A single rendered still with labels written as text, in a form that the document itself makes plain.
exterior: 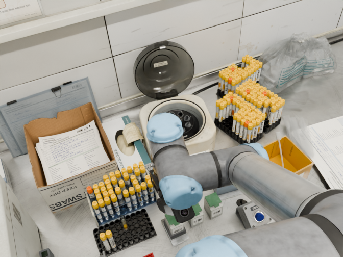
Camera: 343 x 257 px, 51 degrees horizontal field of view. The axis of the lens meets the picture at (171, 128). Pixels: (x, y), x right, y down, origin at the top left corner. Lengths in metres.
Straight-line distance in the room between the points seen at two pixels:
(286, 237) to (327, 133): 1.09
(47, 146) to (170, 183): 0.73
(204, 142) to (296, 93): 0.52
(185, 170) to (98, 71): 0.71
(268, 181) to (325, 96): 1.05
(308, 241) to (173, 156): 0.41
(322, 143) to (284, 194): 0.88
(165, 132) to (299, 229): 0.43
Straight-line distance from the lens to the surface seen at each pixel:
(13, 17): 1.16
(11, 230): 0.94
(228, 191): 1.19
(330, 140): 1.39
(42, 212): 1.26
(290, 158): 1.28
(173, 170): 0.69
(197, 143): 1.18
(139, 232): 1.12
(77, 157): 1.26
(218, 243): 0.34
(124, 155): 1.22
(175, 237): 1.11
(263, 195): 0.56
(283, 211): 0.50
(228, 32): 1.47
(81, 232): 1.18
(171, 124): 0.74
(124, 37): 1.27
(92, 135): 1.31
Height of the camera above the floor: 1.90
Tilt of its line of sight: 48 degrees down
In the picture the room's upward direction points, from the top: 4 degrees counter-clockwise
